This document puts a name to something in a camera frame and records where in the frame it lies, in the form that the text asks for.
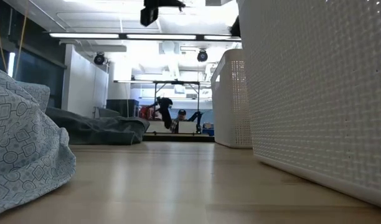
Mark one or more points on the blue background robot arm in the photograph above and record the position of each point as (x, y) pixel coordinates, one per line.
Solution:
(196, 116)

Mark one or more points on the red equipment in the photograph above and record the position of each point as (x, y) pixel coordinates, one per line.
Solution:
(145, 112)

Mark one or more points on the black metal station frame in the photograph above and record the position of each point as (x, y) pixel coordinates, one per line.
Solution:
(177, 82)

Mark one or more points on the blue box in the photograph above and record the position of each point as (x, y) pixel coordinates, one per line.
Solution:
(208, 130)

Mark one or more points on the long ceiling light tube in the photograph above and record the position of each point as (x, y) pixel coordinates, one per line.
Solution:
(221, 38)
(84, 35)
(161, 36)

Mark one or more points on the grey monitor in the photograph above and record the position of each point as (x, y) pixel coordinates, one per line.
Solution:
(108, 112)

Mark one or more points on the white box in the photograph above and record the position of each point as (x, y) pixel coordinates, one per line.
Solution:
(157, 127)
(187, 127)

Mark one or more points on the vertical white light strip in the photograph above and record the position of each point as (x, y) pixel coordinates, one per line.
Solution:
(11, 63)

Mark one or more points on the black background robot arm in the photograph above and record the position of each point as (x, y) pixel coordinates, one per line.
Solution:
(165, 109)

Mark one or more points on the large white perforated laundry basket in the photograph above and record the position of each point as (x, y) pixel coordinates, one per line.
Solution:
(318, 93)

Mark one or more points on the person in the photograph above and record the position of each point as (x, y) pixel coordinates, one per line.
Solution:
(181, 116)

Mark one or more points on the round black ceiling device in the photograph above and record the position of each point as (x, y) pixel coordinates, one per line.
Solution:
(202, 56)
(99, 58)

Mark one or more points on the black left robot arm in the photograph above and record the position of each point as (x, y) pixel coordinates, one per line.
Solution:
(148, 17)

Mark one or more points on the background fluorescent light bar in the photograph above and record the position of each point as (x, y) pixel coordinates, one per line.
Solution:
(133, 81)

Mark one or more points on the light blue patterned cloth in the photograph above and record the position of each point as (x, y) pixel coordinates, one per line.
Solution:
(22, 149)

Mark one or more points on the slate grey garment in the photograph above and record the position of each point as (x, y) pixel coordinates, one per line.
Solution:
(100, 130)

